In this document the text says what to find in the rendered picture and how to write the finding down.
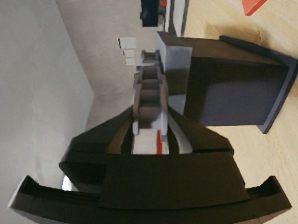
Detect white chain link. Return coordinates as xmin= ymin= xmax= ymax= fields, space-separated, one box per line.
xmin=132 ymin=66 xmax=169 ymax=136
xmin=140 ymin=50 xmax=160 ymax=66

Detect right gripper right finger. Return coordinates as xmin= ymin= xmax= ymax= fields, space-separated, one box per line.
xmin=165 ymin=105 xmax=235 ymax=156

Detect orange flat rectangular block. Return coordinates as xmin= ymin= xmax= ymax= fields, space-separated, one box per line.
xmin=241 ymin=0 xmax=267 ymax=16

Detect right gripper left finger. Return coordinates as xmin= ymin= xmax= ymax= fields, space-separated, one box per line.
xmin=65 ymin=105 xmax=135 ymax=154

